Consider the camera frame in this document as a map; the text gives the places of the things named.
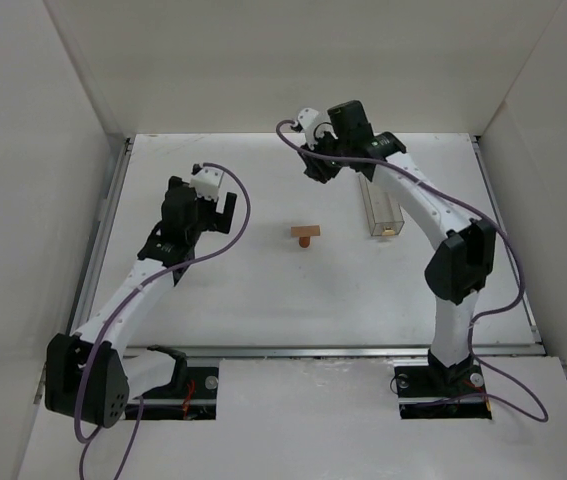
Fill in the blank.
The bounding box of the light engraved wood block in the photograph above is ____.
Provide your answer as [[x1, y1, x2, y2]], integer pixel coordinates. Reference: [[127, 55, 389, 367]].
[[290, 225, 321, 238]]

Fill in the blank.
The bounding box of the clear plastic box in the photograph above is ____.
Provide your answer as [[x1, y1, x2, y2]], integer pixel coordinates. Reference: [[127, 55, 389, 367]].
[[358, 174, 405, 237]]

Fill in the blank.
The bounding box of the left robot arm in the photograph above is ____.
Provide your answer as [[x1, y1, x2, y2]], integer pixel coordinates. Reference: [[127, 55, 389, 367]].
[[44, 165, 237, 428]]

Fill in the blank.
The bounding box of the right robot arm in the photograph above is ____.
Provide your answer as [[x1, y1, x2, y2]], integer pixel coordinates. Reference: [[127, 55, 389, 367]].
[[292, 100, 496, 396]]

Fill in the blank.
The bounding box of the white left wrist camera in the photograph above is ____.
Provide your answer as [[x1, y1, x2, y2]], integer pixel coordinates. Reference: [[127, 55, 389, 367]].
[[189, 164, 224, 202]]

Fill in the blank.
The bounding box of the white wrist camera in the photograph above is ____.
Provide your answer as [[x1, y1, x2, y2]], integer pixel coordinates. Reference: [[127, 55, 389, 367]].
[[291, 107, 334, 150], [189, 164, 224, 202]]

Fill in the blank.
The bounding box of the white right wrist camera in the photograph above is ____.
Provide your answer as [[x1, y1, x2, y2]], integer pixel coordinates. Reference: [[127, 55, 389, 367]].
[[291, 107, 334, 150]]

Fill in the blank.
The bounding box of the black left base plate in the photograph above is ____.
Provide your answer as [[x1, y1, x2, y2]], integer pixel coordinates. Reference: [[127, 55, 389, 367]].
[[141, 365, 219, 421]]

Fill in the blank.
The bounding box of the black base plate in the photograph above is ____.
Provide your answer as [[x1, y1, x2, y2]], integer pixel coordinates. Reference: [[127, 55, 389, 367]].
[[141, 365, 219, 421], [392, 364, 492, 420]]

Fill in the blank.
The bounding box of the aluminium table edge rail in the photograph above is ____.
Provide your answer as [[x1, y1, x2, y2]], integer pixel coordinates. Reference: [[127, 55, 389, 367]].
[[470, 135, 546, 355]]

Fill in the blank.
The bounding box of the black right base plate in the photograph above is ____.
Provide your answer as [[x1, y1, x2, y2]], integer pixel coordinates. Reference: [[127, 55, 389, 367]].
[[392, 364, 492, 420]]

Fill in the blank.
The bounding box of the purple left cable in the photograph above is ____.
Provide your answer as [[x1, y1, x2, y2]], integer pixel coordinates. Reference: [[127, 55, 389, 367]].
[[73, 162, 252, 479]]

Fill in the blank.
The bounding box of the purple cable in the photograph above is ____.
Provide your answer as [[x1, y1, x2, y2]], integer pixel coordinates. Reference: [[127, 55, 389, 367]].
[[275, 118, 549, 424], [73, 162, 252, 479]]

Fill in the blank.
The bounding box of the front aluminium rail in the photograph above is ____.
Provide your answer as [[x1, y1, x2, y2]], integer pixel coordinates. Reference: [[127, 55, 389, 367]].
[[70, 342, 547, 362]]

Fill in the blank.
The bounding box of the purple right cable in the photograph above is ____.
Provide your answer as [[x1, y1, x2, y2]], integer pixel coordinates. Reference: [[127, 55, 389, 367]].
[[275, 118, 549, 424]]

